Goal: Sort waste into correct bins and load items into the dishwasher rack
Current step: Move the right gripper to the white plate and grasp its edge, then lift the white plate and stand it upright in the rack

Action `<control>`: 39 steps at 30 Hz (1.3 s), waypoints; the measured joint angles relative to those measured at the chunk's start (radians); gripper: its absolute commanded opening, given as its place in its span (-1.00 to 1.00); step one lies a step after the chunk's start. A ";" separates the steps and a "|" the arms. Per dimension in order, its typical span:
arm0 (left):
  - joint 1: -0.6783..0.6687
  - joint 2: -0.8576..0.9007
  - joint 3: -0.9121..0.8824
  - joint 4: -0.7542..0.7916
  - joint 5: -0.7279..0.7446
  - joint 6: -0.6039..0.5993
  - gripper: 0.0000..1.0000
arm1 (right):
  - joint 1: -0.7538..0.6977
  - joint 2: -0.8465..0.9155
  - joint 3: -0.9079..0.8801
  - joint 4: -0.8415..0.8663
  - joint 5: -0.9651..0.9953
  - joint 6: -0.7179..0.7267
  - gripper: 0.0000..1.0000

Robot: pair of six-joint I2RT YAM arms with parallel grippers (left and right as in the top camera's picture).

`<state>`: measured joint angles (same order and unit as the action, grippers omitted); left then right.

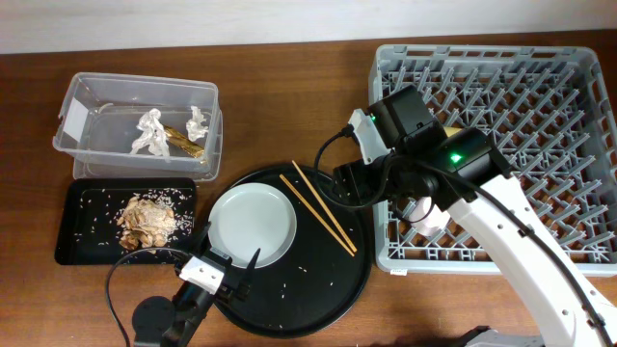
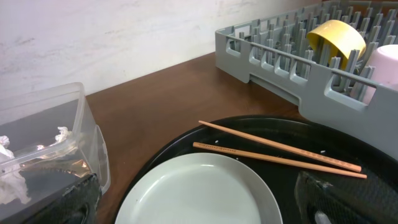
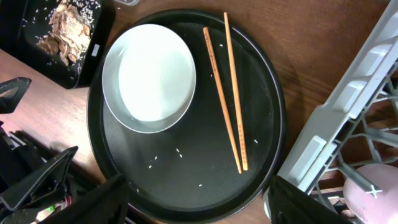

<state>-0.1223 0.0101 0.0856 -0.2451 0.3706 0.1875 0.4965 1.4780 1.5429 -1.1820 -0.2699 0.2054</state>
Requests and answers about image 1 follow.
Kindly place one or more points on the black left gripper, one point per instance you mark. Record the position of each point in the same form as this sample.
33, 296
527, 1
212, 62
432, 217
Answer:
244, 283

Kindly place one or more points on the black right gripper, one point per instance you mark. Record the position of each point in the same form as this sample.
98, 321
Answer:
353, 184

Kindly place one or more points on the white round plate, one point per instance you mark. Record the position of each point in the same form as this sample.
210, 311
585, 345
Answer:
252, 220

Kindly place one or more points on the pink plastic cup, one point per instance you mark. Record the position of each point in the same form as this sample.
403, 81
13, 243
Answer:
427, 219

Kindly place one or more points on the food scraps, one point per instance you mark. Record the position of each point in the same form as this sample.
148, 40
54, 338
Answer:
127, 220

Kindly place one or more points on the yellow bowl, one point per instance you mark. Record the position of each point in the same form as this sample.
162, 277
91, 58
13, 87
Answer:
451, 131

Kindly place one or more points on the white napkin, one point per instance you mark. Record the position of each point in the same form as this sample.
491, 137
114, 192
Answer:
196, 129
153, 136

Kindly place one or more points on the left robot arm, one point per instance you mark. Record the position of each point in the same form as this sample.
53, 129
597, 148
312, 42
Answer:
159, 321

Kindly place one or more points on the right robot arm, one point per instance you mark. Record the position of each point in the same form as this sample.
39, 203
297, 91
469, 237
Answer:
406, 153

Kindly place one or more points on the grey dishwasher rack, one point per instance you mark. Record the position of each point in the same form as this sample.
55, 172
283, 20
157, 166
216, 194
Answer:
548, 111

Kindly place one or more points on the round black tray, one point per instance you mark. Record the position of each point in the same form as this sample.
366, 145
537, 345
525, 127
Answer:
316, 281

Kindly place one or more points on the black rectangular tray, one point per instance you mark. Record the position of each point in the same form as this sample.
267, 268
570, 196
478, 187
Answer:
68, 253

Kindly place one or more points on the black object at bottom edge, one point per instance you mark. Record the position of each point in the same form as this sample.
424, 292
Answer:
484, 336

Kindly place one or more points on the clear plastic bin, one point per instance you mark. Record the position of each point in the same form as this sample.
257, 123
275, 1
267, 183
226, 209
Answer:
99, 122

